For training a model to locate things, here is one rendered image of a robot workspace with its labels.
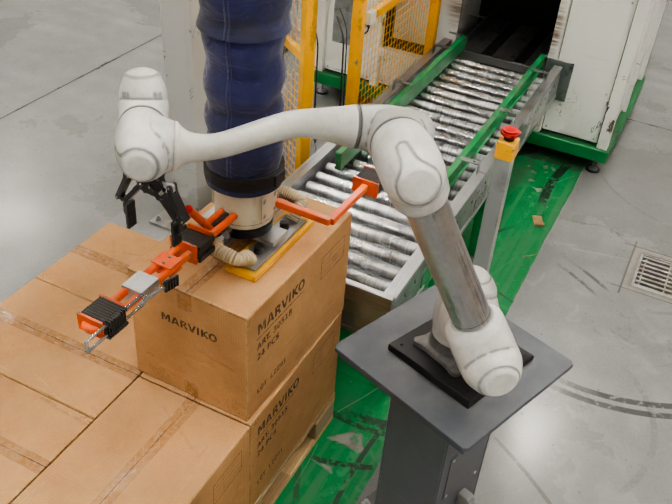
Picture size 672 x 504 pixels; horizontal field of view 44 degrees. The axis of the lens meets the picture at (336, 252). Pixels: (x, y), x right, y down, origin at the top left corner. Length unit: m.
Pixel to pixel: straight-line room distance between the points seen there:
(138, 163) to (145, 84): 0.21
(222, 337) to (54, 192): 2.37
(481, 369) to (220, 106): 0.93
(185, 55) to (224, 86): 1.61
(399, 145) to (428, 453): 1.12
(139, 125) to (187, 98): 2.12
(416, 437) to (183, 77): 1.98
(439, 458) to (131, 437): 0.89
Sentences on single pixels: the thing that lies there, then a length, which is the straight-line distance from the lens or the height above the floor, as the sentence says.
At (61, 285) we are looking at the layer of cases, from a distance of 2.98.
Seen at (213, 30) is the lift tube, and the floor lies 1.61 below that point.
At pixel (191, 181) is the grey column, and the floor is 0.26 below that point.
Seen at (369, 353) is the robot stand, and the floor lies 0.75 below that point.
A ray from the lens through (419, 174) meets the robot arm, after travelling 1.69.
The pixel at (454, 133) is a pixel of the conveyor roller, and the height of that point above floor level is 0.53.
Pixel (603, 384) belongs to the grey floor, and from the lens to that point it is 3.60.
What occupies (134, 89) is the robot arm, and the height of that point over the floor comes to 1.61.
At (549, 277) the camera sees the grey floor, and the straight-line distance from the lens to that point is 4.08.
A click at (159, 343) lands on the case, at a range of 2.47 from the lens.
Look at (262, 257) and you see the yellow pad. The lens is 2.34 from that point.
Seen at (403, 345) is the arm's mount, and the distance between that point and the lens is 2.38.
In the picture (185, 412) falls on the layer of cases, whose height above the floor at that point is 0.54.
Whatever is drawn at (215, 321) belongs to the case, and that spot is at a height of 0.89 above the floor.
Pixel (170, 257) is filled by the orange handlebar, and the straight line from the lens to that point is 2.15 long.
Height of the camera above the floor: 2.38
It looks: 37 degrees down
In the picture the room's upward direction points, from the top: 5 degrees clockwise
